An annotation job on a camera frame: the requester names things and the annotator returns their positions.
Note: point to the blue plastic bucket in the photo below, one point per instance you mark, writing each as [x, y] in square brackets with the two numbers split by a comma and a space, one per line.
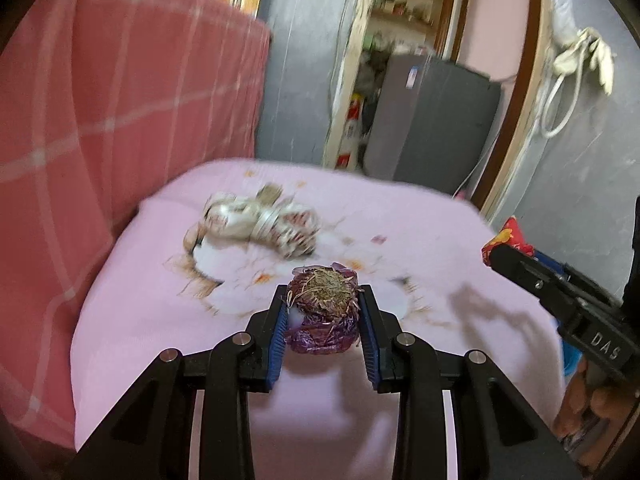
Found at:
[571, 358]

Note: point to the right human hand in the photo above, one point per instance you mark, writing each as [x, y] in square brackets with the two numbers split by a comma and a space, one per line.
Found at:
[612, 403]

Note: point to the red white sack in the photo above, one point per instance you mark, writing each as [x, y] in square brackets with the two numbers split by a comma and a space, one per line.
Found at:
[350, 142]

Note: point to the red wrapper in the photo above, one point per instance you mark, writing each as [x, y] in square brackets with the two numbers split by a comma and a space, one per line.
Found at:
[510, 235]

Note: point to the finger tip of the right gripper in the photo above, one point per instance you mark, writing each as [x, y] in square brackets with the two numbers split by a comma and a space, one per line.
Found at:
[520, 269]

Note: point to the grey refrigerator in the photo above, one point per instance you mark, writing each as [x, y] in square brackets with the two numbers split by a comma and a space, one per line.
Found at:
[431, 123]

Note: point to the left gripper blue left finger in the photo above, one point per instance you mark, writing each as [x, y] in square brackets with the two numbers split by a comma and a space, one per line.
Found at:
[268, 329]

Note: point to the purple onion root piece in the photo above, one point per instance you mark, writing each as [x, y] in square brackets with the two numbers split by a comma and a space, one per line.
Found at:
[323, 309]

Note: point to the red plaid cloth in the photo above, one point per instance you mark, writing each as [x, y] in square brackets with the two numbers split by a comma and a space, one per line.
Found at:
[102, 103]

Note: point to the pink table cloth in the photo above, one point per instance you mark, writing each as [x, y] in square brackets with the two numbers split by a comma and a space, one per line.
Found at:
[167, 285]

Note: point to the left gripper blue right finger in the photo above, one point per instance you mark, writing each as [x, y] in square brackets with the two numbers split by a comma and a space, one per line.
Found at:
[378, 332]

